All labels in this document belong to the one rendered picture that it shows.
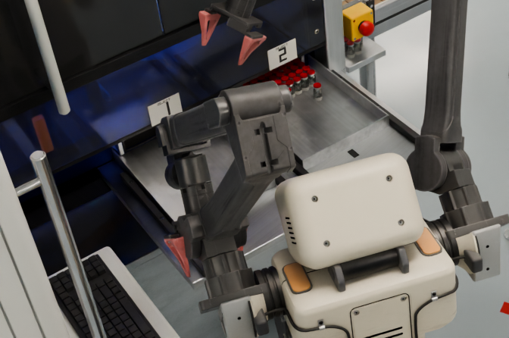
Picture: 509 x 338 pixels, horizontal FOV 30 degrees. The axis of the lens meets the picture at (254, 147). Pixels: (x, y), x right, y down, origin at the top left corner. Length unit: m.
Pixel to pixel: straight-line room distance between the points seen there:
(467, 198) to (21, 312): 0.78
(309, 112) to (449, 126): 0.79
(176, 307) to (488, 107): 1.67
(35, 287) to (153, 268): 0.97
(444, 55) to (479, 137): 2.02
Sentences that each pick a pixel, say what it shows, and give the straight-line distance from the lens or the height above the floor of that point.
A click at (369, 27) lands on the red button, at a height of 1.01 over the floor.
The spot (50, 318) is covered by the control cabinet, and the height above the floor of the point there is 1.16.
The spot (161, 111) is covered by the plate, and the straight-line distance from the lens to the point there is 2.28.
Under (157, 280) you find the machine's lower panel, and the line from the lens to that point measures 2.61.
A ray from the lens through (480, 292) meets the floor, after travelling 3.16.
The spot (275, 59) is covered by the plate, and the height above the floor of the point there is 1.02.
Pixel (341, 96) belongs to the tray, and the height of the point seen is 0.88.
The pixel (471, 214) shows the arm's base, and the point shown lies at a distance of 1.67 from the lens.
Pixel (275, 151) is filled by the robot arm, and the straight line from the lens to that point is 1.31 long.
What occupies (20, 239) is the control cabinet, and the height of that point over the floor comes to 1.35.
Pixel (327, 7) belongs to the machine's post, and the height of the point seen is 1.10.
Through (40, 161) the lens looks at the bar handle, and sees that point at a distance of 1.50.
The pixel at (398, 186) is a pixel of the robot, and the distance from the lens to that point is 1.52.
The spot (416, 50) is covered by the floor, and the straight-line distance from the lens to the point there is 4.15.
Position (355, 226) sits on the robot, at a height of 1.33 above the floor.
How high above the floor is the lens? 2.40
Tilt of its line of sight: 40 degrees down
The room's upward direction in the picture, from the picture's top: 8 degrees counter-clockwise
